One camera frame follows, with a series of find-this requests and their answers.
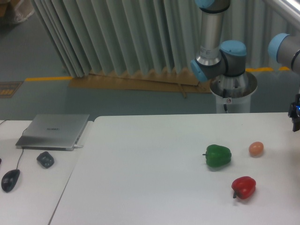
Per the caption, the red bell pepper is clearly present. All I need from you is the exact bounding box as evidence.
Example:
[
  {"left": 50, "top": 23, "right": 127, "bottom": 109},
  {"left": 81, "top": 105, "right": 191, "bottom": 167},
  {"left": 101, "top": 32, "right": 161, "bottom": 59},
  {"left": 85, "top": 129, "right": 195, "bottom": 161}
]
[{"left": 231, "top": 176, "right": 256, "bottom": 200}]

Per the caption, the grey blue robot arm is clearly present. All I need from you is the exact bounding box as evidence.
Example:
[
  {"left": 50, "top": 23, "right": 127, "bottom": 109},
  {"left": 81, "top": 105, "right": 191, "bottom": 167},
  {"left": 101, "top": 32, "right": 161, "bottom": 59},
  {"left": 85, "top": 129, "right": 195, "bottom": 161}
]
[{"left": 190, "top": 0, "right": 300, "bottom": 132}]

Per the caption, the green bell pepper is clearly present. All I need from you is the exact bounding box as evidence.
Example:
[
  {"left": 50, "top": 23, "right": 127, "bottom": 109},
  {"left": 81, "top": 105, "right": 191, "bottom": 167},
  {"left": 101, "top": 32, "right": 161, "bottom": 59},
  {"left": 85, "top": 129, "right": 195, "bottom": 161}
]
[{"left": 203, "top": 144, "right": 232, "bottom": 168}]

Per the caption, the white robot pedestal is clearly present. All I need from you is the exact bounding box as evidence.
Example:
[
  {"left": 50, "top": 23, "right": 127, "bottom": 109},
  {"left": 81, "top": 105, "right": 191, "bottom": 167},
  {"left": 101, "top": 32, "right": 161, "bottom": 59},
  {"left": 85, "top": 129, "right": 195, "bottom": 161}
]
[{"left": 210, "top": 72, "right": 257, "bottom": 113}]

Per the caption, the brown egg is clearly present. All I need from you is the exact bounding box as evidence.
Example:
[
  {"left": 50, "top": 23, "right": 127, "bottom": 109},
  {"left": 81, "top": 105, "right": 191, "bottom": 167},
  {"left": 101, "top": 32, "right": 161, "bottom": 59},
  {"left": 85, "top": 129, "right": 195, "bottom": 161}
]
[{"left": 248, "top": 142, "right": 264, "bottom": 157}]

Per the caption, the black computer mouse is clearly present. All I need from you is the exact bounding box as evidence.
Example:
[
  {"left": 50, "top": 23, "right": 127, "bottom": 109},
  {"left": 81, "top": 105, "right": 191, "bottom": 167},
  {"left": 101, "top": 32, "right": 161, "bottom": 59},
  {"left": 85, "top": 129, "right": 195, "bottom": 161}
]
[{"left": 1, "top": 169, "right": 21, "bottom": 193}]

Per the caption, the small black plastic tray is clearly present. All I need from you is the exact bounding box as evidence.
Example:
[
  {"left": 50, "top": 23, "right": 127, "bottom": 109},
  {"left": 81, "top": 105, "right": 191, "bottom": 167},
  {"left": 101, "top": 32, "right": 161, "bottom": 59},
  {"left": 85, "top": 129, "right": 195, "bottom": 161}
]
[{"left": 37, "top": 151, "right": 55, "bottom": 169}]

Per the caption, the flat brown cardboard sheet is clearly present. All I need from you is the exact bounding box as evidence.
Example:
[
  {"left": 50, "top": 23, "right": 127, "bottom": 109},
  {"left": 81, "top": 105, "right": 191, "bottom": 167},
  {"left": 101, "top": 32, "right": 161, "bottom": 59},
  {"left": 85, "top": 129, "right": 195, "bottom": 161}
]
[{"left": 69, "top": 67, "right": 211, "bottom": 98}]

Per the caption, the grey green curtain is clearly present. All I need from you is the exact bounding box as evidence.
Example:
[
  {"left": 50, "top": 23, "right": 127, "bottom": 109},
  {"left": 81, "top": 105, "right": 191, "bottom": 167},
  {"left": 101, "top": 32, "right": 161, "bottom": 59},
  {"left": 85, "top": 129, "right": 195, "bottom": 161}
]
[{"left": 32, "top": 0, "right": 300, "bottom": 77}]

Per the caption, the black mouse cable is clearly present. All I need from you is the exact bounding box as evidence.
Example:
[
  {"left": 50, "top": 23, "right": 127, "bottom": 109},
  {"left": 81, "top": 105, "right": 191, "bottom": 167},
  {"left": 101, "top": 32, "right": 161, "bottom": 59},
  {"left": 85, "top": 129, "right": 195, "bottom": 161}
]
[{"left": 0, "top": 120, "right": 34, "bottom": 170}]

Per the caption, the silver closed laptop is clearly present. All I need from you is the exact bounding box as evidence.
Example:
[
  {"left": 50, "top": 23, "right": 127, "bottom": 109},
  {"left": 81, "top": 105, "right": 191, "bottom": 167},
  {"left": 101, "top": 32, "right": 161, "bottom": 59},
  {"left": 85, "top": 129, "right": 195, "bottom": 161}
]
[{"left": 15, "top": 114, "right": 89, "bottom": 150}]

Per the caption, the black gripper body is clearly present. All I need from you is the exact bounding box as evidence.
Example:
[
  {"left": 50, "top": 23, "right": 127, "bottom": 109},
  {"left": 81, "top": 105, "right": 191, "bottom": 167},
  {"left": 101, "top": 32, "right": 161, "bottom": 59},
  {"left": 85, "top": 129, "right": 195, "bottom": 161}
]
[{"left": 288, "top": 94, "right": 300, "bottom": 132}]

